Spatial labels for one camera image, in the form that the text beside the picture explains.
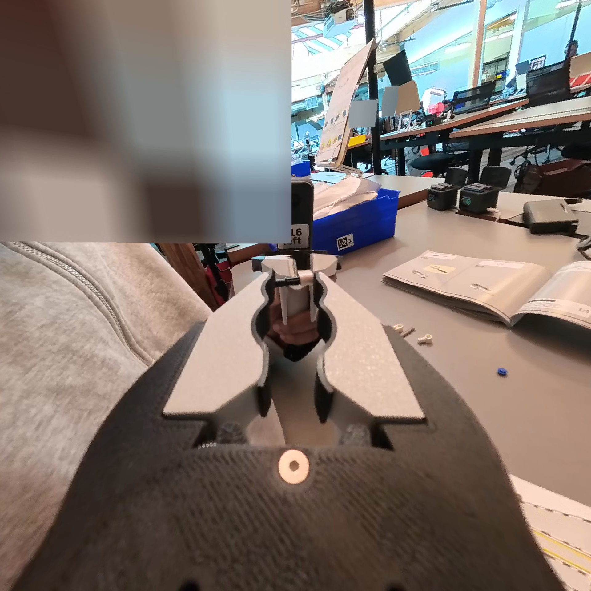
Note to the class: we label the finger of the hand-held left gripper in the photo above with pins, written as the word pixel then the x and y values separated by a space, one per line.
pixel 325 263
pixel 277 270

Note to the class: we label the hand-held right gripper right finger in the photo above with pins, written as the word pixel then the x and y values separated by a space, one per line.
pixel 364 369

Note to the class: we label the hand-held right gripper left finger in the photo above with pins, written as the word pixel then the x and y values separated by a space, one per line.
pixel 217 369

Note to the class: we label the small white lego connector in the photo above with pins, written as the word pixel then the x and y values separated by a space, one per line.
pixel 306 278

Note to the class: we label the white lego elbow connector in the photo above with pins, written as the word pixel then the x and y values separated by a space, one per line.
pixel 425 339

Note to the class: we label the person's left hand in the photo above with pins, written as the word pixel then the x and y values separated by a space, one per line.
pixel 295 333

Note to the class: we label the clear plastic bags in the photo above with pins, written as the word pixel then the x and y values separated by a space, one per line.
pixel 346 196

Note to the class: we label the blue plastic bin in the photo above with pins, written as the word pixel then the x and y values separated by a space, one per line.
pixel 360 226

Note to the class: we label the cardboard sign on stand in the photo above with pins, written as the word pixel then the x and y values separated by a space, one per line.
pixel 344 106

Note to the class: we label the black office chair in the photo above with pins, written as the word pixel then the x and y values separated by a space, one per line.
pixel 431 162

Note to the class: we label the black charger case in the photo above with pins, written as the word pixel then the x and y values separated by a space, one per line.
pixel 482 191
pixel 445 191

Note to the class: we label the open instruction booklet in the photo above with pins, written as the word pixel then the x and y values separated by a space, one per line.
pixel 489 286

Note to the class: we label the black vertical pole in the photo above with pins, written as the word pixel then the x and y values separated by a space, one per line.
pixel 371 69

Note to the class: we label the brown-edged grey desk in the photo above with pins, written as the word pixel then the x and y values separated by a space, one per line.
pixel 461 117
pixel 531 121

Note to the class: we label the black laptop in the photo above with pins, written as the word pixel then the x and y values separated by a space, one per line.
pixel 548 84
pixel 474 98

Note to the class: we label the flat black device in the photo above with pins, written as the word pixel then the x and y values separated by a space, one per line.
pixel 549 216

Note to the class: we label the zebra striped sticker sheet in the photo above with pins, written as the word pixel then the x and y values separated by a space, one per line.
pixel 558 535

